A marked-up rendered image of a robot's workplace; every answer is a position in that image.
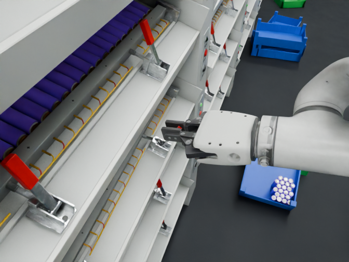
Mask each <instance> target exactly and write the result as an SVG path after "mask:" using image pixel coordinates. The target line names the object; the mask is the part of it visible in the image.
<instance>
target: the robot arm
mask: <svg viewBox="0 0 349 262"><path fill-rule="evenodd" d="M348 106H349V57H346V58H343V59H340V60H338V61H336V62H334V63H332V64H331V65H329V66H327V67H326V68H325V69H323V70H322V71H321V72H319V73H318V74H317V75H316V76H315V77H314V78H312V79H311V80H310V81H309V82H308V83H307V84H306V85H305V86H304V87H303V88H302V89H301V90H300V92H299V93H298V95H297V97H296V100H295V102H294V108H293V116H292V117H281V116H279V117H277V116H267V115H263V116H262V119H261V121H260V118H259V117H257V116H253V115H249V114H243V113H238V112H231V111H219V110H211V111H208V112H207V111H204V112H203V113H202V114H201V115H200V116H199V117H196V118H194V119H187V120H186V121H175V120H166V121H165V124H166V127H162V128H161V131H162V135H163V138H164V140H165V141H174V142H181V143H182V145H183V146H185V154H186V157H187V158H188V159H191V158H196V160H197V162H200V163H205V164H214V165H250V164H251V161H256V158H258V165H261V166H263V167H267V166H273V167H281V168H288V169H296V170H300V171H308V172H315V173H323V174H330V175H338V176H345V177H349V121H346V120H344V119H343V113H344V110H345V109H346V108H347V107H348ZM178 126H180V127H181V128H182V129H180V128H177V127H178ZM190 139H192V140H190Z"/></svg>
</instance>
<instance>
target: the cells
mask: <svg viewBox="0 0 349 262"><path fill-rule="evenodd" d="M272 187H273V189H272V190H271V191H270V194H271V195H272V196H271V197H270V198H269V200H272V201H275V202H278V203H281V204H285V205H290V201H291V200H290V198H291V197H292V196H293V195H294V193H293V192H291V190H292V189H293V188H295V184H293V179H291V178H290V179H288V178H287V177H284V178H283V177H282V176H278V178H277V179H275V180H274V182H273V183H272Z"/></svg>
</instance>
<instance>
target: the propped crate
mask: <svg viewBox="0 0 349 262"><path fill-rule="evenodd" d="M300 174H301V171H300V170H296V169H288V168H281V167H273V166H267V167H263V166H261V165H258V158H256V161H251V164H250V165H246V167H245V170H244V175H243V179H242V181H241V185H240V190H239V194H238V195H241V196H243V197H247V198H250V199H253V200H256V201H260V202H263V203H266V204H270V205H273V206H277V207H280V208H283V209H287V210H289V211H290V210H292V209H294V208H295V207H296V204H297V202H296V198H297V191H298V186H299V180H300ZM278 176H282V177H283V178H284V177H287V178H288V179H290V178H291V179H293V184H295V188H293V189H292V190H291V192H293V193H294V195H293V196H292V197H291V198H290V200H291V201H290V205H285V204H281V203H278V202H275V201H272V200H269V198H270V197H271V196H272V195H271V194H270V191H271V190H272V189H273V187H272V183H273V182H274V180H275V179H277V178H278Z"/></svg>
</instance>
